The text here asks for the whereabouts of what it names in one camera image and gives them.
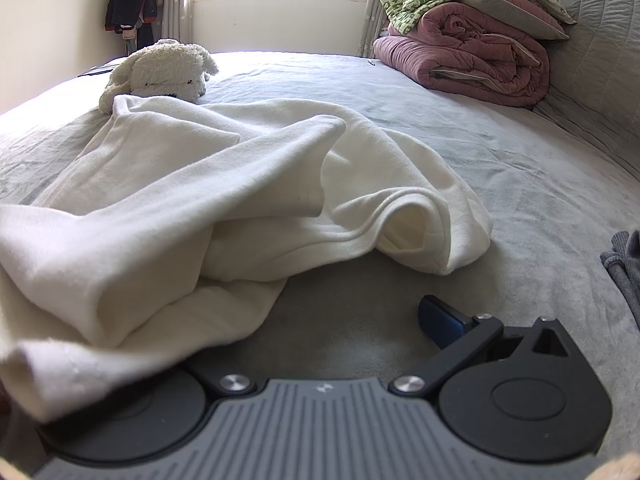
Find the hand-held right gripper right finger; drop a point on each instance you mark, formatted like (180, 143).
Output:
(442, 320)

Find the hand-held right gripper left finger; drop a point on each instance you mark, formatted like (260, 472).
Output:
(220, 380)

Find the white t-shirt with orange print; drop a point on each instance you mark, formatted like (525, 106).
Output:
(200, 185)

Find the hanging dark clothes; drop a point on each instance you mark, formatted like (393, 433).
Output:
(130, 0)

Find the bed with grey sheet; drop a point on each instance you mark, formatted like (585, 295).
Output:
(450, 160)

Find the grey garment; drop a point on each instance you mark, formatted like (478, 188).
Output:
(625, 270)

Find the folded pink quilt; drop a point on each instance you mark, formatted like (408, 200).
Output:
(465, 55)

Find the pink and grey pillow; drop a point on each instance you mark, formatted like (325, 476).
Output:
(520, 15)

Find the white plush dog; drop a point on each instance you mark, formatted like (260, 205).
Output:
(160, 67)

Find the grey star curtain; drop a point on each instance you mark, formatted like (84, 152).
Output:
(375, 5)
(177, 5)

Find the grey quilted headboard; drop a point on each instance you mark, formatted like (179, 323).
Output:
(600, 35)

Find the dark tablet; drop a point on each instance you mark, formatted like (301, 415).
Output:
(97, 71)

